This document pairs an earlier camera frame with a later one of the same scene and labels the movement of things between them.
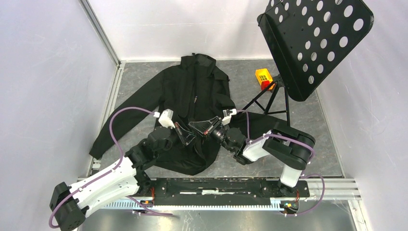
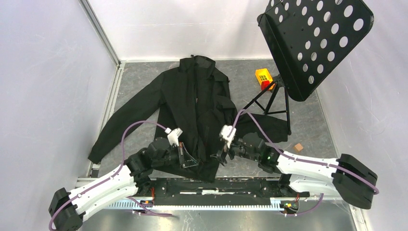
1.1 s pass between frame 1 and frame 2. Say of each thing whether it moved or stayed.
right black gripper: moved
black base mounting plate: stayed
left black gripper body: moved
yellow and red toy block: stayed
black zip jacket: stayed
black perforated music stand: stayed
